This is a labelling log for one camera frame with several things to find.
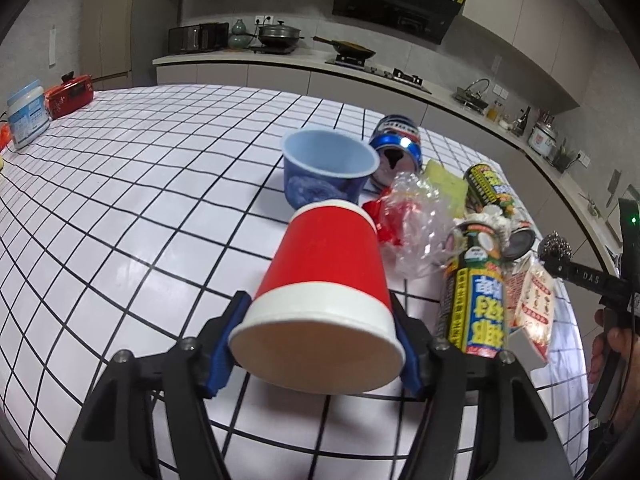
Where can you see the steel wool ball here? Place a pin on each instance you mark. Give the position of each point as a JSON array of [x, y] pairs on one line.
[[556, 247]]

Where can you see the grey pot with lid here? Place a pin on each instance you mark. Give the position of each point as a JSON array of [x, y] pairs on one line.
[[280, 35]]

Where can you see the black toaster oven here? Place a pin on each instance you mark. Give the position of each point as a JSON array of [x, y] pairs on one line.
[[197, 37]]

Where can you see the blue plastic cup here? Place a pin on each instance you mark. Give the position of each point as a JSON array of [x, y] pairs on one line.
[[320, 180]]

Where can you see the white jar with blue lid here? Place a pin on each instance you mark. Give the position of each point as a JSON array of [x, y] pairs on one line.
[[27, 120]]

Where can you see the red paper cup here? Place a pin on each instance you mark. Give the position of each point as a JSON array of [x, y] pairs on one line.
[[320, 270]]

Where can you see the green ceramic vase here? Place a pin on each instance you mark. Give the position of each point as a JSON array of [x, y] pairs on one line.
[[238, 37]]

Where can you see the dark glass bottle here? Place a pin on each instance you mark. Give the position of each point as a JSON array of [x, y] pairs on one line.
[[521, 122]]

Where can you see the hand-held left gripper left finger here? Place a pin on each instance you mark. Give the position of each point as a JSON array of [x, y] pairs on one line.
[[227, 355]]

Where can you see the white rice cooker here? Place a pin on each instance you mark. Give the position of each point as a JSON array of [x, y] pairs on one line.
[[544, 135]]

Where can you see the blue soda can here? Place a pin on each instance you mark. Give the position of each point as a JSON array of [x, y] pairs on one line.
[[397, 132]]

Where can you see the beige upper wall cabinet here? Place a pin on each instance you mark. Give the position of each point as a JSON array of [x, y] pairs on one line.
[[525, 20]]

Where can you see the wall power socket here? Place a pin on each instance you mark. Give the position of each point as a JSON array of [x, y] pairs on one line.
[[265, 19]]

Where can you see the tall yellow-green printed can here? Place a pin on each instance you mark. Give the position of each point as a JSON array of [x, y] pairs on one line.
[[487, 185], [475, 310]]

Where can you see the white red snack packet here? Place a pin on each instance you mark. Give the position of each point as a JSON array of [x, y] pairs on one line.
[[537, 300]]

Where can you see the crumpled clear plastic wrap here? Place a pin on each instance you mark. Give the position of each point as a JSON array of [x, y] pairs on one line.
[[425, 220]]

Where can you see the beige refrigerator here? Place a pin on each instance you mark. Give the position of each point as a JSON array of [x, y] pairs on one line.
[[120, 25]]

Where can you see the red plastic wrapper piece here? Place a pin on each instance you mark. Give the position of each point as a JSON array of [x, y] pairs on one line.
[[372, 208]]

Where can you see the red electric cooker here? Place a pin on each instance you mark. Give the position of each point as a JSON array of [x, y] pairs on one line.
[[67, 97]]

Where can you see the checkered white tablecloth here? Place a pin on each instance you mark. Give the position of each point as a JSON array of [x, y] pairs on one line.
[[125, 185]]

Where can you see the black gas stove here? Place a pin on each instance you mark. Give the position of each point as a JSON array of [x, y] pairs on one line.
[[385, 72]]

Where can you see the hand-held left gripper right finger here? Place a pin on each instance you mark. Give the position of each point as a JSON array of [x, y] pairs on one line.
[[411, 365]]

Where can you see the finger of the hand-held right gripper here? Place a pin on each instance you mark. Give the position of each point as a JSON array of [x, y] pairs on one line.
[[585, 275]]

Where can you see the metal kettle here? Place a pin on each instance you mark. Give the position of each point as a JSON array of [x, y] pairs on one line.
[[477, 91]]

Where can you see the yellow oil bottle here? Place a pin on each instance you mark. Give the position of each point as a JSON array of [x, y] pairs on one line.
[[494, 110]]

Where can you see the utensil holder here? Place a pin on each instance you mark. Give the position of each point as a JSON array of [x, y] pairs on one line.
[[562, 157]]

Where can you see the yellow sponge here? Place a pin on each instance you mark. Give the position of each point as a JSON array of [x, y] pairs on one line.
[[445, 182]]

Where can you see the person's right hand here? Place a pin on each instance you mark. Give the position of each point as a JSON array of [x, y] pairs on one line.
[[597, 345]]

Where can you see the crumpled white paper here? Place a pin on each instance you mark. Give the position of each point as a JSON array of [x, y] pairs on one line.
[[492, 217]]

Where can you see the black induction cooker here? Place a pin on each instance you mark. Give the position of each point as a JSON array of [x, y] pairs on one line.
[[270, 50]]

